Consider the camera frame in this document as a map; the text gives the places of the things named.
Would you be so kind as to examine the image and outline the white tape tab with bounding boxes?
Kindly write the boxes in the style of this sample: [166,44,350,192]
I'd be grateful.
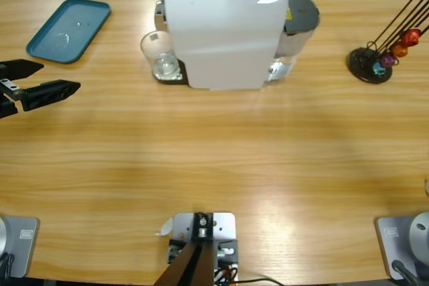
[154,217,175,237]

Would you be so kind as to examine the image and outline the white capsule coffee machine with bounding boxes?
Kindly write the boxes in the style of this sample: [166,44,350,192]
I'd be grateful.
[154,0,290,92]

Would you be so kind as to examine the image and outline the orange wires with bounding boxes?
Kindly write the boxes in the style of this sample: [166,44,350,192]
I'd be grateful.
[215,263,236,282]

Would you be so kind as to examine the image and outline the clear plastic cup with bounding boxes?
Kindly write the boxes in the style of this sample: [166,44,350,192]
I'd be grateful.
[139,30,184,82]

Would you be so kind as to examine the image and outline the purple coffee capsule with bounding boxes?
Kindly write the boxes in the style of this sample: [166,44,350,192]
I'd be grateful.
[380,53,398,69]

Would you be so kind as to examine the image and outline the clear water tank dark lid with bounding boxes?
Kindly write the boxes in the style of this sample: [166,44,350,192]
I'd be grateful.
[267,0,321,82]

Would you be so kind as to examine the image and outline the white mount block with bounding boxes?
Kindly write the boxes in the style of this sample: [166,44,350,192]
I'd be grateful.
[167,211,239,286]

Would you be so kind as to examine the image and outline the black capsule holder with rods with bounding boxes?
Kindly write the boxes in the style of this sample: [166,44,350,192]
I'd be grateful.
[347,0,429,85]

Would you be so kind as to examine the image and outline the red coffee capsule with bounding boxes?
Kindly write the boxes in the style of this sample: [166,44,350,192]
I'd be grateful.
[402,29,422,48]

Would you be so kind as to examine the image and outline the orange coffee capsule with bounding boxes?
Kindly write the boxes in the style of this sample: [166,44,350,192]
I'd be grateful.
[391,41,410,60]

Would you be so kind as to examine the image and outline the silver drip tray grille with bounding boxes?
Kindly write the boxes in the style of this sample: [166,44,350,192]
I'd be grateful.
[151,58,188,86]

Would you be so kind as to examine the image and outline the black mount cable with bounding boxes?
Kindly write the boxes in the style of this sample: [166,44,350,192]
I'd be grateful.
[234,277,283,286]

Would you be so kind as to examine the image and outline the black base cable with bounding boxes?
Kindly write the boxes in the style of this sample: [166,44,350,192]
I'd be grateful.
[0,253,16,279]
[391,259,420,286]

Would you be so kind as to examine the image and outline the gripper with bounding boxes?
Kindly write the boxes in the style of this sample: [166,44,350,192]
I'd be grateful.
[0,59,82,121]

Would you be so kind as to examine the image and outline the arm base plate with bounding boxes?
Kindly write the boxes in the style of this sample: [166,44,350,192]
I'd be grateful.
[374,212,429,281]
[0,216,40,279]

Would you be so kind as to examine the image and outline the teal plastic tray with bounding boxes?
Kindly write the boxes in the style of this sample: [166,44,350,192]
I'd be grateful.
[25,0,112,65]

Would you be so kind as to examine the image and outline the dark camera mast post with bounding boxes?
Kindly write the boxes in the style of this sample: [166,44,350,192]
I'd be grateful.
[154,212,216,286]

